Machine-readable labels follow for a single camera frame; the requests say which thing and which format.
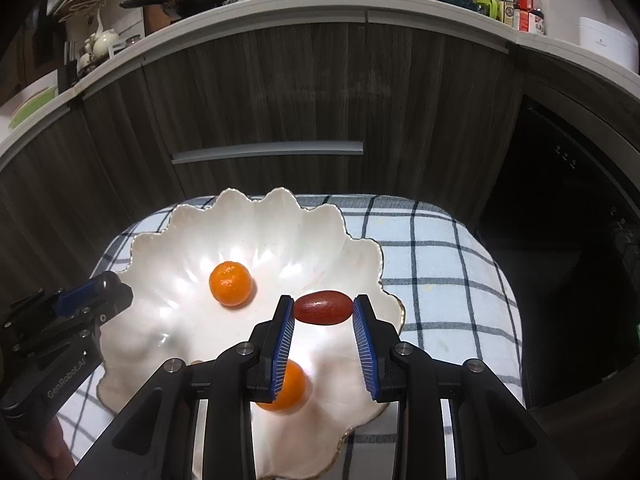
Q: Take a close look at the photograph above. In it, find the large orange mandarin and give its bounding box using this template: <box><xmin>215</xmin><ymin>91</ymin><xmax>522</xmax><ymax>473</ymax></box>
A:
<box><xmin>257</xmin><ymin>360</ymin><xmax>306</xmax><ymax>412</ymax></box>

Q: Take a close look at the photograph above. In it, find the red grape tomato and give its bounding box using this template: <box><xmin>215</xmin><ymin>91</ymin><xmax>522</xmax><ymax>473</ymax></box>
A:
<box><xmin>294</xmin><ymin>290</ymin><xmax>354</xmax><ymax>325</ymax></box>

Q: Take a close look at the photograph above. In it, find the grey kitchen countertop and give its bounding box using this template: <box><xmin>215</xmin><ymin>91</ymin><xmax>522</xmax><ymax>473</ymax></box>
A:
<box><xmin>1</xmin><ymin>0</ymin><xmax>639</xmax><ymax>166</ymax></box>

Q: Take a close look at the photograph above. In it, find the person's left hand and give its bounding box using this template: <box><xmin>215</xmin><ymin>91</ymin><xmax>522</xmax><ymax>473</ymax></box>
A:
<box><xmin>30</xmin><ymin>416</ymin><xmax>75</xmax><ymax>473</ymax></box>

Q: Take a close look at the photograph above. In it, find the small orange mandarin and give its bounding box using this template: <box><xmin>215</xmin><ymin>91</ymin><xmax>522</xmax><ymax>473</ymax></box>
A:
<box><xmin>208</xmin><ymin>261</ymin><xmax>253</xmax><ymax>308</ymax></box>

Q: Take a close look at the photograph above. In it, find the white blue checked cloth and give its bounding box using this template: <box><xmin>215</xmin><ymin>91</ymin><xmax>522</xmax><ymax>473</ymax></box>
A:
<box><xmin>60</xmin><ymin>194</ymin><xmax>522</xmax><ymax>479</ymax></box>

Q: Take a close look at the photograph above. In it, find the white scalloped ceramic bowl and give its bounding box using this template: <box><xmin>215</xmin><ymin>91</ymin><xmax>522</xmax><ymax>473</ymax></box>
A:
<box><xmin>96</xmin><ymin>188</ymin><xmax>405</xmax><ymax>479</ymax></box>

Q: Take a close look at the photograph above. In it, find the white teapot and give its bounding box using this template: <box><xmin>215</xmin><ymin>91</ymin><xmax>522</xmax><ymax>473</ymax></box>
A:
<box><xmin>77</xmin><ymin>29</ymin><xmax>119</xmax><ymax>70</ymax></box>

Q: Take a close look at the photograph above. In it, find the red label bottle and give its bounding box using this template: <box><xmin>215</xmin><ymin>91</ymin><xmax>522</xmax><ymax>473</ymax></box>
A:
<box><xmin>516</xmin><ymin>0</ymin><xmax>546</xmax><ymax>35</ymax></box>

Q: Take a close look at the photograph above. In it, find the grey drawer handle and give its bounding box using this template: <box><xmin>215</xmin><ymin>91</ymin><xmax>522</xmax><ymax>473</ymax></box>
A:
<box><xmin>171</xmin><ymin>141</ymin><xmax>364</xmax><ymax>165</ymax></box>

